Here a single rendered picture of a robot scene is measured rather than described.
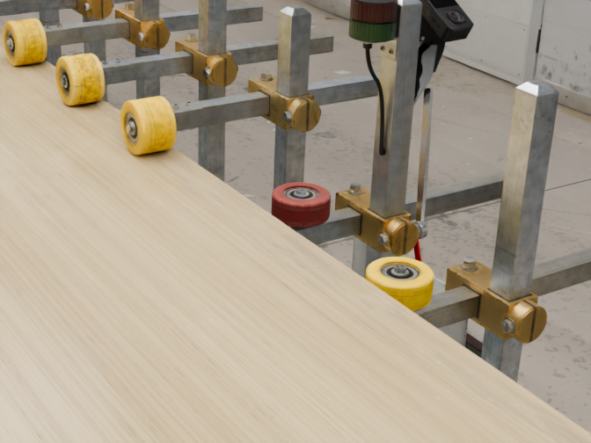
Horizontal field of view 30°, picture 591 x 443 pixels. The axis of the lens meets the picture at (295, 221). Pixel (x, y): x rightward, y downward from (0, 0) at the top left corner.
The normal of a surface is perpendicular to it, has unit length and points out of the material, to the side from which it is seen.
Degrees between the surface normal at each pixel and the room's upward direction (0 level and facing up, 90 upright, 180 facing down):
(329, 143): 0
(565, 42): 90
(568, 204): 0
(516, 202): 90
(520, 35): 90
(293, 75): 90
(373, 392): 0
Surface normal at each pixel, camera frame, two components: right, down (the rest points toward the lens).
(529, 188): 0.54, 0.36
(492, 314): -0.83, 0.20
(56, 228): 0.04, -0.91
